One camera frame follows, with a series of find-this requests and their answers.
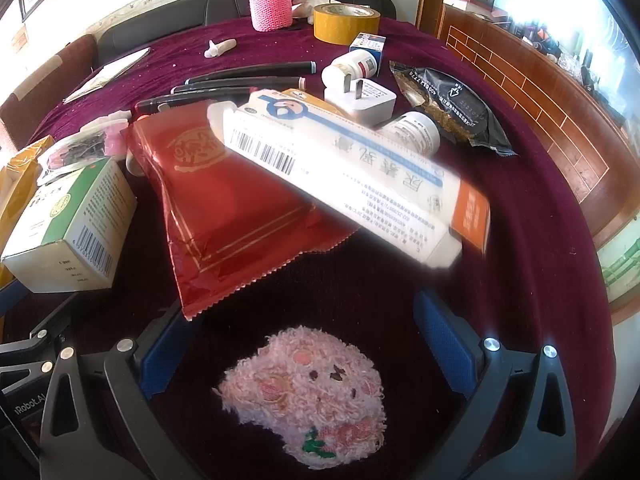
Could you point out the yellow tape roll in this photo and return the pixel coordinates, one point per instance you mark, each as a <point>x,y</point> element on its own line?
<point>345,30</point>

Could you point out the yellow bag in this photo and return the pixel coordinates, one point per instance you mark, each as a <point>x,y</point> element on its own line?
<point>15,185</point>

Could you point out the purple tablecloth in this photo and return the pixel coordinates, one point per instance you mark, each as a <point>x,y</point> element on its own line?
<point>500,260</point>

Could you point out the white plastic sachet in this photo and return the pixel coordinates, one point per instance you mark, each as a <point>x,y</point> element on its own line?
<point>350,185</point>

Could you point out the small blue white box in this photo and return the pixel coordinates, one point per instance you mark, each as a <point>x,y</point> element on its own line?
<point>369,45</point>

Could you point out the pink and white packet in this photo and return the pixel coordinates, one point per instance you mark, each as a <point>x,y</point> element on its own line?
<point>114,140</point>

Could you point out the black marker pink caps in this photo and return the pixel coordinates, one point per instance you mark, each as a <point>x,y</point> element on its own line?
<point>240,84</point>

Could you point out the green and white box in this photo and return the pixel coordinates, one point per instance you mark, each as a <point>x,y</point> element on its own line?
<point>75,230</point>

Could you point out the white pill bottle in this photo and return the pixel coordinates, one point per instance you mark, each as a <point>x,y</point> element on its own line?
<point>350,66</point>

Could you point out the black snack packet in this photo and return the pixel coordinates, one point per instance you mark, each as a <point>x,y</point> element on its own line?
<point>460,105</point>

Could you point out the black sofa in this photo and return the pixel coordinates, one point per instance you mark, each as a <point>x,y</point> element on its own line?
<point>225,7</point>

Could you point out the black marker blue caps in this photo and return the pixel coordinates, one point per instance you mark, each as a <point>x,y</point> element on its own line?
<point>250,69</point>

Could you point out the small wall plaque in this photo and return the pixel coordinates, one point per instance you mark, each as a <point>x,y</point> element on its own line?
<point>20,36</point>

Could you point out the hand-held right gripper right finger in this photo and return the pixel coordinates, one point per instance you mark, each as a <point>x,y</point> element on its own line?
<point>445,340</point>

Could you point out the clear bag dark contents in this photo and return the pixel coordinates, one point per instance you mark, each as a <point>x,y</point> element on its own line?
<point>75,152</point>

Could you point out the white charger plug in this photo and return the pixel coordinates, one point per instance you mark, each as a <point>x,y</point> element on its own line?
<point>365,101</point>

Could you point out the wooden cabinet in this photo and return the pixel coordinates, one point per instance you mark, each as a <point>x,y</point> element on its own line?
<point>540,105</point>

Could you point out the white crumpled tissue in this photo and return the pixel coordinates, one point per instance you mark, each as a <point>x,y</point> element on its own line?
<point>312,0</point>

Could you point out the white paper stack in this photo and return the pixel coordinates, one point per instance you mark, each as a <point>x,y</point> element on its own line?
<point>107,74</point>

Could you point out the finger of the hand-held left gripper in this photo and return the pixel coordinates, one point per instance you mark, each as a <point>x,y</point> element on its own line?
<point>11,294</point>

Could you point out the white bottle green label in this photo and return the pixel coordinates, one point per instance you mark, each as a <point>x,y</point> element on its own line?
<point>415,131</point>

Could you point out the red foil packet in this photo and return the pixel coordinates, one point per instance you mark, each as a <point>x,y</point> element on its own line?
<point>225,220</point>

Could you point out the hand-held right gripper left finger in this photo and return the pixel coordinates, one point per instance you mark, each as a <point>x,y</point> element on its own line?
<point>160,356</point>

